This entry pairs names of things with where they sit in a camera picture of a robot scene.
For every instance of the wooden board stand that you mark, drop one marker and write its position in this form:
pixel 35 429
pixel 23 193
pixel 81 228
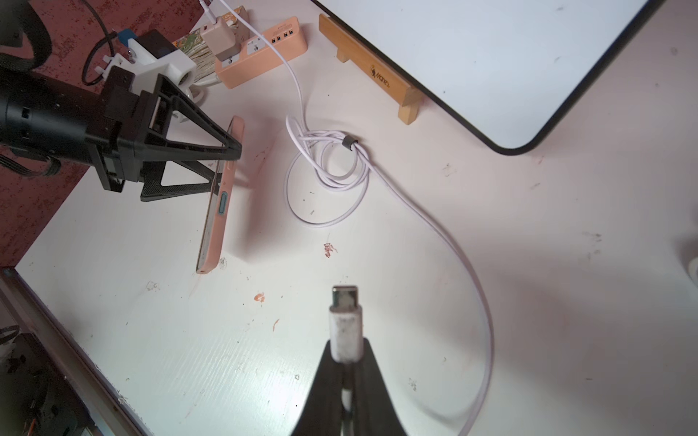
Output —
pixel 349 48

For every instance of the small white phone holder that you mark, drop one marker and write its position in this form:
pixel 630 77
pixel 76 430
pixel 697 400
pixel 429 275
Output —
pixel 692 269

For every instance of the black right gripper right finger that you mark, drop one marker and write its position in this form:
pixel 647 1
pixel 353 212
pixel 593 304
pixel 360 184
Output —
pixel 368 407

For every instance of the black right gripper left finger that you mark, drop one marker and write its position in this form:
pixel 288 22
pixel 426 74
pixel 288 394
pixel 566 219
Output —
pixel 323 412

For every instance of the white board black frame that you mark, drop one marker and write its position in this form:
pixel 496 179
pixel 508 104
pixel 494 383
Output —
pixel 508 71

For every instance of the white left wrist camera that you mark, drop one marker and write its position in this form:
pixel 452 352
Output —
pixel 150 55

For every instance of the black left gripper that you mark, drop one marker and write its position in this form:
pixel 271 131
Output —
pixel 127 140

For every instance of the pink charger plug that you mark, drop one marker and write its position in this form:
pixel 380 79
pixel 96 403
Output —
pixel 220 39

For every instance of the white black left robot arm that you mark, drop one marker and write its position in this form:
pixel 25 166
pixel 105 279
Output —
pixel 43 119

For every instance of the green orange patterned book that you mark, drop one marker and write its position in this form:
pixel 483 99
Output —
pixel 194 46

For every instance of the pink power strip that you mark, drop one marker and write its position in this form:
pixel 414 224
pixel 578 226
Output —
pixel 257 54

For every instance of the black cable clip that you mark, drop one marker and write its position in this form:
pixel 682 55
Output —
pixel 349 142

